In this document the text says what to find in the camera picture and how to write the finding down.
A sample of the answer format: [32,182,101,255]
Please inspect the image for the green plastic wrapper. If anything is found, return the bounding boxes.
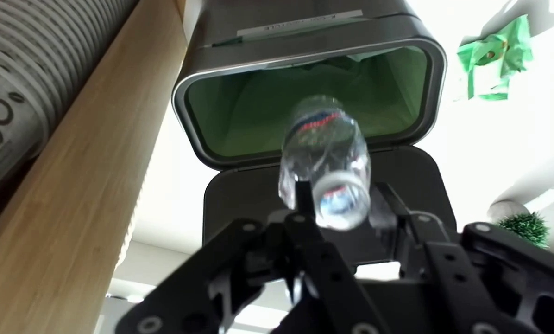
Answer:
[457,14,536,103]

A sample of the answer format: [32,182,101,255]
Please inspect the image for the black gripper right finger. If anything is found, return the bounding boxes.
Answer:
[377,182,554,334]

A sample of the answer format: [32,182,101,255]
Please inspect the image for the clear plastic water bottle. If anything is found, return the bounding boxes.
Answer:
[277,95,375,234]

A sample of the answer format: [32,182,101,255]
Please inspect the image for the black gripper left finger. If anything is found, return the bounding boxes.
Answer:
[114,177,377,334]

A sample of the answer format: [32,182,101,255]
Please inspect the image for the wooden cup dispenser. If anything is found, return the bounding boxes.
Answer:
[0,0,206,334]

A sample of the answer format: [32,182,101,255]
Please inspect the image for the patterned paper cup stack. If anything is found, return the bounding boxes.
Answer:
[0,0,142,201]

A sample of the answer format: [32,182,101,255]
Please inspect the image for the small green potted plant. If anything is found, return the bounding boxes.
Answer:
[499,212,553,249]

